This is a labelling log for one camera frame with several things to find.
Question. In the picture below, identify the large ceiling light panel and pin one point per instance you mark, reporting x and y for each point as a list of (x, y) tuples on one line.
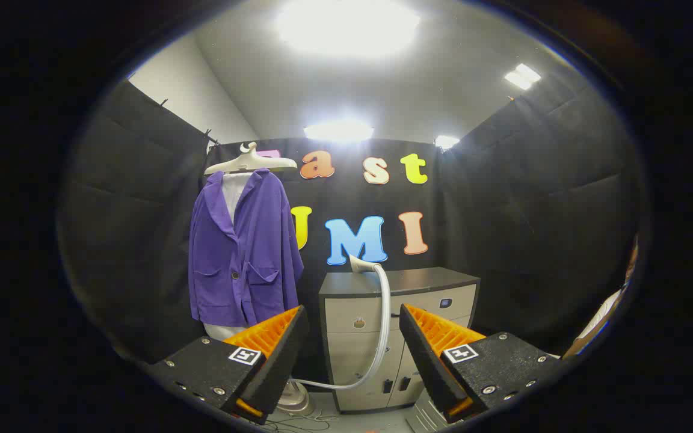
[(346, 27)]

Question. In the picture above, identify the grey garment steamer base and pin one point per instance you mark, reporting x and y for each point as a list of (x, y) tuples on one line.
[(295, 398)]

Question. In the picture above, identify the grey cabinet with dark top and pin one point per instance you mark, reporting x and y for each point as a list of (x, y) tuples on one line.
[(352, 337)]

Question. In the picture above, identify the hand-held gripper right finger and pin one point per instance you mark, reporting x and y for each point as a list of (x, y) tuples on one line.
[(425, 355)]

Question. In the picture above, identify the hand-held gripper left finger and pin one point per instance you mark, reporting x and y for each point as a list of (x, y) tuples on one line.
[(280, 355)]

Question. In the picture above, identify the grey ribbed box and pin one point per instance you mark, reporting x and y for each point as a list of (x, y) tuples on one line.
[(428, 416)]

